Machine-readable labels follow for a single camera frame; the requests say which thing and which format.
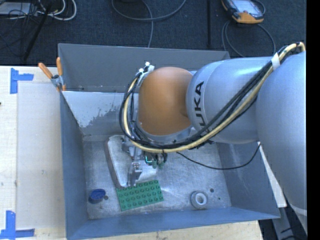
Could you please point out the grey tape roll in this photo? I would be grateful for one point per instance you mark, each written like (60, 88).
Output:
(199, 199)

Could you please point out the white flat pad brown edge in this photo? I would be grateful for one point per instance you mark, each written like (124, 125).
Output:
(118, 159)

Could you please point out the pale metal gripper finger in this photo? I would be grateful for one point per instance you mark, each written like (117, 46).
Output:
(131, 177)
(138, 172)

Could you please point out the green studded flat plate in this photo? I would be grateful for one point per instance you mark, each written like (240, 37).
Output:
(140, 196)

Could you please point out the blue round cap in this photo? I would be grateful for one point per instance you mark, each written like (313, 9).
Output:
(97, 196)

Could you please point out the grey metal bin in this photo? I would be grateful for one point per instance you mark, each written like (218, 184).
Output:
(82, 159)

